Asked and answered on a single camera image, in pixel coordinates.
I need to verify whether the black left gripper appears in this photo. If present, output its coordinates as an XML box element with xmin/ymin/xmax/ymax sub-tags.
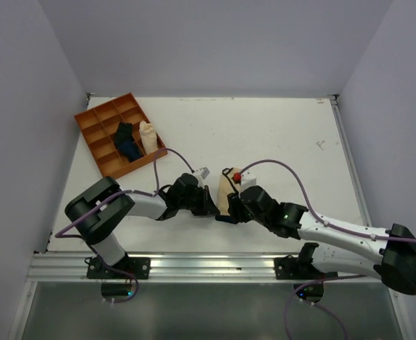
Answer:
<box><xmin>178</xmin><ymin>184</ymin><xmax>220</xmax><ymax>215</ymax></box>

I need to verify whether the beige underwear with dark trim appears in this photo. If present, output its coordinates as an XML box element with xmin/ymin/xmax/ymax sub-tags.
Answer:
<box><xmin>215</xmin><ymin>167</ymin><xmax>241</xmax><ymax>224</ymax></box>

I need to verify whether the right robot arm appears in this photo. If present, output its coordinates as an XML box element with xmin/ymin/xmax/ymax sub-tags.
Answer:
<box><xmin>227</xmin><ymin>186</ymin><xmax>416</xmax><ymax>295</ymax></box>

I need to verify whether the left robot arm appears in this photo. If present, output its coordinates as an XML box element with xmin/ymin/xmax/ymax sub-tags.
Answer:
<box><xmin>64</xmin><ymin>173</ymin><xmax>219</xmax><ymax>278</ymax></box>

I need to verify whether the rolled beige underwear in tray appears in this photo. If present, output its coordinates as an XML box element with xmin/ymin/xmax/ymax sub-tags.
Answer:
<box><xmin>139</xmin><ymin>120</ymin><xmax>158</xmax><ymax>154</ymax></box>

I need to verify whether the rolled navy underwear in tray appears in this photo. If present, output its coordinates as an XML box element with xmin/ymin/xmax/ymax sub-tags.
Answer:
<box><xmin>118</xmin><ymin>140</ymin><xmax>142</xmax><ymax>163</ymax></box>

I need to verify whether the rolled black underwear in tray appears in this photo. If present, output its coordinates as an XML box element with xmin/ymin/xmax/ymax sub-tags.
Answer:
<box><xmin>113</xmin><ymin>122</ymin><xmax>134</xmax><ymax>148</ymax></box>

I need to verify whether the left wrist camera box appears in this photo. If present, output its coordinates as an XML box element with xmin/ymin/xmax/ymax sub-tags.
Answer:
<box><xmin>191</xmin><ymin>167</ymin><xmax>210</xmax><ymax>187</ymax></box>

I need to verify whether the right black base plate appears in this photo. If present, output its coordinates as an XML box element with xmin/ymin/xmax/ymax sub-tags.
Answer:
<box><xmin>274</xmin><ymin>255</ymin><xmax>338</xmax><ymax>280</ymax></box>

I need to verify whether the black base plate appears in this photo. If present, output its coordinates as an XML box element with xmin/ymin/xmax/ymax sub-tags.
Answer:
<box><xmin>84</xmin><ymin>257</ymin><xmax>151</xmax><ymax>280</ymax></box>
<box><xmin>274</xmin><ymin>255</ymin><xmax>338</xmax><ymax>280</ymax></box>

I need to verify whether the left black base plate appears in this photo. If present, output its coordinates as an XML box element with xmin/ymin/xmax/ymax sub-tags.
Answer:
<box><xmin>84</xmin><ymin>257</ymin><xmax>151</xmax><ymax>280</ymax></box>

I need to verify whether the aluminium right side rail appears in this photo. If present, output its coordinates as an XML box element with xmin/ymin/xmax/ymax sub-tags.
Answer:
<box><xmin>327</xmin><ymin>94</ymin><xmax>372</xmax><ymax>227</ymax></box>

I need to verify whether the aluminium rail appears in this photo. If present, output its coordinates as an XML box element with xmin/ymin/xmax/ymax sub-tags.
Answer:
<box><xmin>26</xmin><ymin>251</ymin><xmax>401</xmax><ymax>283</ymax></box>
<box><xmin>327</xmin><ymin>94</ymin><xmax>372</xmax><ymax>227</ymax></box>

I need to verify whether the aluminium front rail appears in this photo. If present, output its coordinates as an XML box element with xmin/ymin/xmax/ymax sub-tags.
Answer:
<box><xmin>26</xmin><ymin>251</ymin><xmax>401</xmax><ymax>283</ymax></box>

